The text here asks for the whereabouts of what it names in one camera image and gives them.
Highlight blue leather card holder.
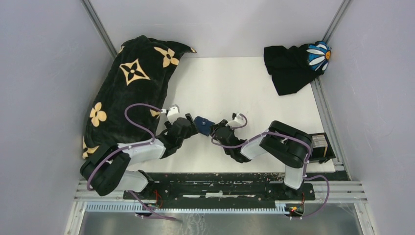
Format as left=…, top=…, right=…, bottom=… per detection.
left=194, top=116, right=215, bottom=136

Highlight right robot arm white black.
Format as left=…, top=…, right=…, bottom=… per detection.
left=210, top=120, right=314, bottom=200

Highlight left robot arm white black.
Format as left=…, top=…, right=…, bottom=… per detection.
left=80, top=114, right=198, bottom=199

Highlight stack of credit cards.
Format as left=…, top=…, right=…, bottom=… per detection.
left=312, top=134, right=328, bottom=158

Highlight black card tray stand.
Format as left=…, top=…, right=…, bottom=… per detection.
left=309, top=132, right=336, bottom=164

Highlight black blanket with beige flowers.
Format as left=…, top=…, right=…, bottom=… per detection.
left=82, top=35, right=196, bottom=159

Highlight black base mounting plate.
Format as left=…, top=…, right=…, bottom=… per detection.
left=123, top=181, right=316, bottom=209

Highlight black cloth with blue flower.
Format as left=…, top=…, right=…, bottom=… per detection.
left=263, top=41, right=332, bottom=96

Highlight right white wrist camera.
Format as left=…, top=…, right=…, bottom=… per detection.
left=226, top=113, right=248, bottom=129

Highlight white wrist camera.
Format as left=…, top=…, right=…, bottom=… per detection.
left=226, top=113, right=248, bottom=129
left=161, top=104, right=181, bottom=121

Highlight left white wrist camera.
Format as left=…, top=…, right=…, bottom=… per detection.
left=161, top=104, right=181, bottom=121

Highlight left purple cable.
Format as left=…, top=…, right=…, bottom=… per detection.
left=85, top=103, right=177, bottom=223

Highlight purple cable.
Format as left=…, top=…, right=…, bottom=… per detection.
left=85, top=103, right=177, bottom=223
left=210, top=113, right=331, bottom=220

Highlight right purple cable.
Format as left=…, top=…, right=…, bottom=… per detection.
left=210, top=113, right=331, bottom=220

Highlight aluminium frame rails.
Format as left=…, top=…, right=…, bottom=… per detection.
left=65, top=155, right=369, bottom=235

